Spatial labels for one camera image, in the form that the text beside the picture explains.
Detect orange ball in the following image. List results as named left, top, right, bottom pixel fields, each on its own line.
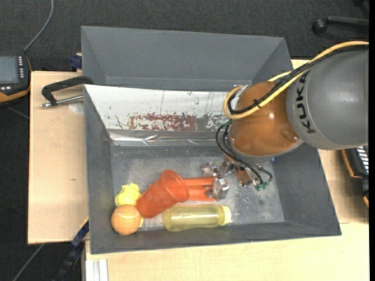
left=110, top=204, right=142, bottom=236

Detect pale cardboard board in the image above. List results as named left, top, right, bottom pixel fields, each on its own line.
left=27, top=70, right=90, bottom=245

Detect orange plastic cup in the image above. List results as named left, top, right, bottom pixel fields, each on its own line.
left=135, top=169, right=190, bottom=219

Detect yellow clear plastic bottle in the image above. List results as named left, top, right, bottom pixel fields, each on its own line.
left=162, top=203, right=233, bottom=232

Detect orange two-pronged plastic tool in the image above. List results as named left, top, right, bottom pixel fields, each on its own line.
left=182, top=177, right=218, bottom=202

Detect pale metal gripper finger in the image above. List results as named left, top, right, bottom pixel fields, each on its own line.
left=211, top=177, right=230, bottom=202
left=200, top=162, right=227, bottom=177

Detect yellow toy fruit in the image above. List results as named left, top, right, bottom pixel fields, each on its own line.
left=114, top=183, right=142, bottom=207

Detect grey metal bin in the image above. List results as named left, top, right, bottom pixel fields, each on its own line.
left=80, top=25, right=342, bottom=255

